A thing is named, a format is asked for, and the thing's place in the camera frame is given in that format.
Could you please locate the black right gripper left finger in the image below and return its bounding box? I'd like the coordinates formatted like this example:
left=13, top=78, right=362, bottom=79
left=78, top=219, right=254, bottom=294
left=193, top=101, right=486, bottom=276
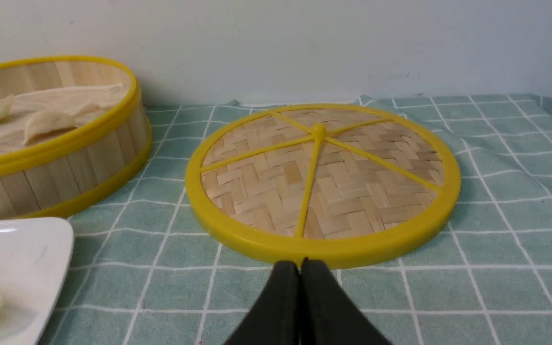
left=224, top=261, right=300, bottom=345

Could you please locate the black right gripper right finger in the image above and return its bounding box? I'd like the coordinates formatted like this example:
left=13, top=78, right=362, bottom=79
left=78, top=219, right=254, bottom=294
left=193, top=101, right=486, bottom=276
left=300, top=258, right=391, bottom=345

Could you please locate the white square plate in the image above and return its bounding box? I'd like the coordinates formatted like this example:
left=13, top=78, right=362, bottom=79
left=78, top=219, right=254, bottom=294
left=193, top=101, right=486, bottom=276
left=0, top=218, right=74, bottom=345

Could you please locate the woven bamboo steamer lid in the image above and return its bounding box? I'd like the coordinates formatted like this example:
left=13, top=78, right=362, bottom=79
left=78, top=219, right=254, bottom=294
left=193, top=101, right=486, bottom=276
left=185, top=104, right=461, bottom=269

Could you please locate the green checked tablecloth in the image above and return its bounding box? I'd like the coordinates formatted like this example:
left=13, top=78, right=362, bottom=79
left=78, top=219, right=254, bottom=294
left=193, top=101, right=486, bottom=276
left=39, top=94, right=552, bottom=345

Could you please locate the white steamer liner cloth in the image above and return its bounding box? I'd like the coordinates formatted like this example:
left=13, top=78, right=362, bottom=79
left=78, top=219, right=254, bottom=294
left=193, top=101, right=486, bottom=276
left=0, top=83, right=128, bottom=155

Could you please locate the yellow rimmed bamboo steamer basket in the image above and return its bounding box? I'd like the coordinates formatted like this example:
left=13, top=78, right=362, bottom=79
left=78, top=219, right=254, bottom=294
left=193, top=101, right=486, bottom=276
left=0, top=56, right=153, bottom=220

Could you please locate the white dumpling in steamer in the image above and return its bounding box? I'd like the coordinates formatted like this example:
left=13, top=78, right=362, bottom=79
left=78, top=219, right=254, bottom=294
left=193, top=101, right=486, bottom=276
left=23, top=111, right=78, bottom=146

